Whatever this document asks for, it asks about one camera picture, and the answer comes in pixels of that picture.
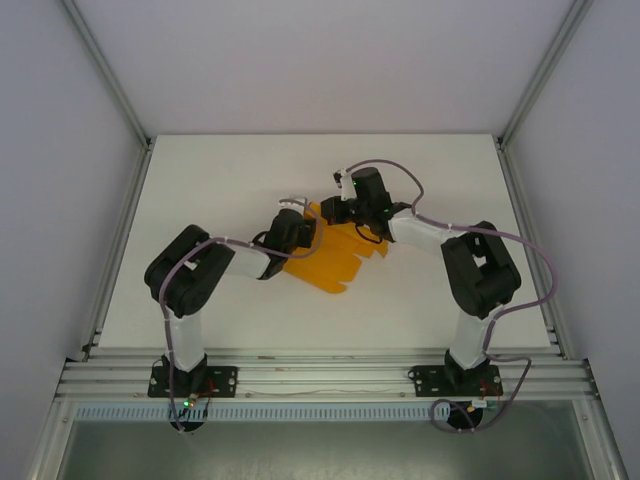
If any orange paper box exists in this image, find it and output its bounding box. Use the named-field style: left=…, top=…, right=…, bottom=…
left=282, top=199, right=391, bottom=297

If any aluminium mounting rail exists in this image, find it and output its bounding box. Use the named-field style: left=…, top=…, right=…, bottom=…
left=54, top=349, right=600, bottom=401

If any aluminium table side rail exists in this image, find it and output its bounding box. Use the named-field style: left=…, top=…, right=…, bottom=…
left=82, top=139, right=154, bottom=362
left=494, top=139, right=574, bottom=359

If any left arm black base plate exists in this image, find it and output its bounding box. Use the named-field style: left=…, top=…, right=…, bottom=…
left=147, top=365, right=239, bottom=400

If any slotted grey cable duct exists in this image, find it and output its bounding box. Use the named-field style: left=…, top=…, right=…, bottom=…
left=74, top=405, right=451, bottom=422

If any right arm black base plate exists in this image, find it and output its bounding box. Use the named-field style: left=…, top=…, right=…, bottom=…
left=407, top=364, right=503, bottom=399

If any aluminium frame post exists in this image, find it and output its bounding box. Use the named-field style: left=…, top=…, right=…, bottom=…
left=62, top=0, right=152, bottom=147
left=496, top=0, right=595, bottom=147

